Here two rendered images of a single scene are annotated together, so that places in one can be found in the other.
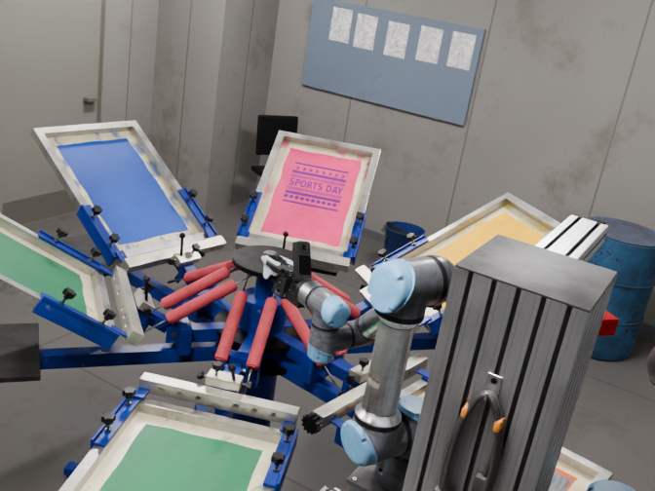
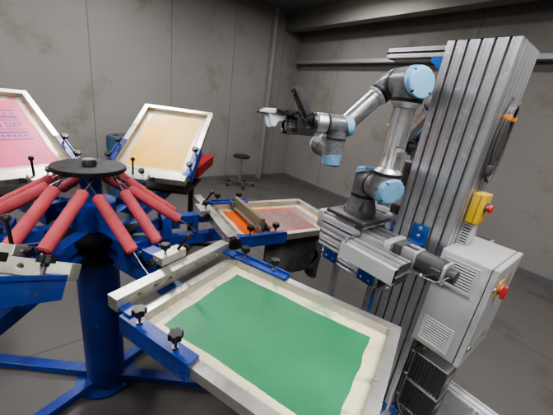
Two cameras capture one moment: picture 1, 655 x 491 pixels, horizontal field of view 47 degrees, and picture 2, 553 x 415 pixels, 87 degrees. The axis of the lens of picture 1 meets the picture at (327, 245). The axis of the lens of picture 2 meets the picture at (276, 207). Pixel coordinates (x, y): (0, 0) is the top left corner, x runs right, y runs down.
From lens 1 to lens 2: 2.07 m
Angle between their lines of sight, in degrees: 64
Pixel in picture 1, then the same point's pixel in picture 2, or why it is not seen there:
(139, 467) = (225, 342)
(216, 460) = (238, 296)
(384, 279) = (423, 76)
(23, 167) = not seen: outside the picture
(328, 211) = (26, 141)
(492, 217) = (149, 118)
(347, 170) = (10, 109)
